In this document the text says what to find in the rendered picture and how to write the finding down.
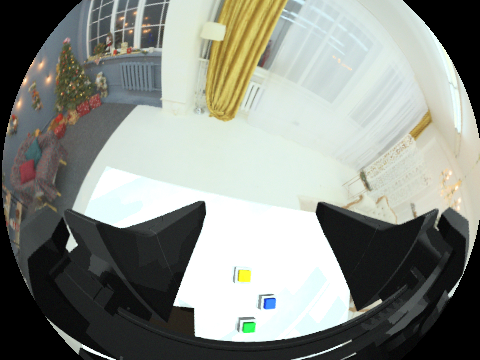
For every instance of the green button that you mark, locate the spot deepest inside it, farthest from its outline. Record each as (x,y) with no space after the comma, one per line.
(246,324)

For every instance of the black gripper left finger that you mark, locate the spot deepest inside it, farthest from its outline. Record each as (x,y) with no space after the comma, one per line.
(150,257)

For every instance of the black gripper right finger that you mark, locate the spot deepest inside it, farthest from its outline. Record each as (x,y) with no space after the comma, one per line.
(368,250)

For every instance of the yellow button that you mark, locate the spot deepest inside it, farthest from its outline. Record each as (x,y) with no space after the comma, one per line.
(242,275)

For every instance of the blue button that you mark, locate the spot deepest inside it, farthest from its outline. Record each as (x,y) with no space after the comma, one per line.
(267,302)

